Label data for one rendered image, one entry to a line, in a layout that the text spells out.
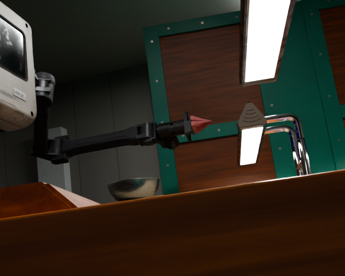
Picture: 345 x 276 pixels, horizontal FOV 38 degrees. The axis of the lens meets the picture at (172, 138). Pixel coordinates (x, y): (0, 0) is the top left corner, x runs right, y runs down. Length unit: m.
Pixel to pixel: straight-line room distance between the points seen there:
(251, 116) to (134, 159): 3.41
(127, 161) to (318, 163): 2.84
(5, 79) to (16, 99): 0.06
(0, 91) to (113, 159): 3.57
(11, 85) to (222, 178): 1.11
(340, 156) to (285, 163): 0.23
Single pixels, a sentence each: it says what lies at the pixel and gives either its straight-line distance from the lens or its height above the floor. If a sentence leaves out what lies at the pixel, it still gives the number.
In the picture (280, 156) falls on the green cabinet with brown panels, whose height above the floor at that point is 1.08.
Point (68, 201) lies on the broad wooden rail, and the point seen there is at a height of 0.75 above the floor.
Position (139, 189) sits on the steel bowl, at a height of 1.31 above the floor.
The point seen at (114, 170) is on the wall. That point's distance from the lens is 4.84.
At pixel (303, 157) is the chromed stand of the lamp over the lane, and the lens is 1.65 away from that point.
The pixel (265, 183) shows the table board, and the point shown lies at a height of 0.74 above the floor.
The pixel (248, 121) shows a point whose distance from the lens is 1.43.
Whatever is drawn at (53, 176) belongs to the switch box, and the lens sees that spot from 4.96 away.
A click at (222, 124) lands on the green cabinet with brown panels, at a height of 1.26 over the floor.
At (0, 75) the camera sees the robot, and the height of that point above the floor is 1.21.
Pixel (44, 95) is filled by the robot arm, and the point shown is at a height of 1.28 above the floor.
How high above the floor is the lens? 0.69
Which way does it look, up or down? 14 degrees up
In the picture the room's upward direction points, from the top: 7 degrees counter-clockwise
